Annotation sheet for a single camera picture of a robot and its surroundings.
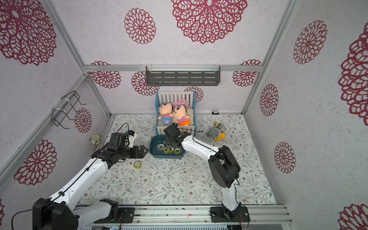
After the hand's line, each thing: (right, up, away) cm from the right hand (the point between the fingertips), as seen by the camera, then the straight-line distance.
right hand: (174, 141), depth 92 cm
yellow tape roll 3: (-3, -6, +5) cm, 9 cm away
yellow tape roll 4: (+2, -7, +5) cm, 9 cm away
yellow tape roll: (-24, -15, 0) cm, 28 cm away
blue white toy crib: (-10, +32, +18) cm, 38 cm away
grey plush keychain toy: (+29, +6, +8) cm, 30 cm away
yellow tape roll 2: (-7, -6, +5) cm, 10 cm away
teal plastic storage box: (-14, +1, +9) cm, 17 cm away
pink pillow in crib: (+5, +30, +20) cm, 36 cm away
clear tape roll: (-10, -4, +5) cm, 12 cm away
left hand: (-19, -4, -10) cm, 22 cm away
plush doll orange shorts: (+3, +20, +11) cm, 23 cm away
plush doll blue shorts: (-8, +22, +14) cm, 27 cm away
